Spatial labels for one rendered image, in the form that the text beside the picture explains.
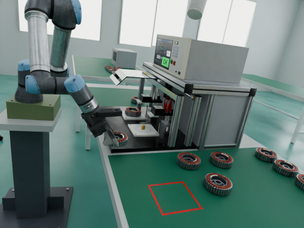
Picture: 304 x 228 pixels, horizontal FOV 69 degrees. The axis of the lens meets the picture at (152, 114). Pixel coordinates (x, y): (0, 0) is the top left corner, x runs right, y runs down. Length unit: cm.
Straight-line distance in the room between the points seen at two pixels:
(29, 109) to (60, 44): 43
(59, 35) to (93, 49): 465
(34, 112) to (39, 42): 52
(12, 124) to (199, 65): 106
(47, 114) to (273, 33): 778
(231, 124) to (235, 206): 53
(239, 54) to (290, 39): 762
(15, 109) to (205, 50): 110
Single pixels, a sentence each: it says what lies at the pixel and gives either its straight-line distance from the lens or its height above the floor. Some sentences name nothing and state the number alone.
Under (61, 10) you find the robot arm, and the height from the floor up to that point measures 136.
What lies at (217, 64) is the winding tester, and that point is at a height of 121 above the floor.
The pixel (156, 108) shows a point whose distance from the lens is 127.
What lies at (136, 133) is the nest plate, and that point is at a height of 78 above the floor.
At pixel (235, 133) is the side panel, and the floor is 84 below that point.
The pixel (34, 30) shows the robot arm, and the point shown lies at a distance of 111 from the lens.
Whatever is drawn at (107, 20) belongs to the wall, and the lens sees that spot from 593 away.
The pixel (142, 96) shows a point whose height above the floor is 92.
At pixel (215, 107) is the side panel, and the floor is 100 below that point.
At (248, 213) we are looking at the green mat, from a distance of 96.
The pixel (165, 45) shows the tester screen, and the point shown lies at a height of 126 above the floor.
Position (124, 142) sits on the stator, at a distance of 105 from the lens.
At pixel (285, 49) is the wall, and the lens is 898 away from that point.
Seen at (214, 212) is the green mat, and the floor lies 75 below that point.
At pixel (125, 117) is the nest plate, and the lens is 147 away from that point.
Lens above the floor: 131
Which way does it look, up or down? 19 degrees down
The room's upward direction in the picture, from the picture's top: 8 degrees clockwise
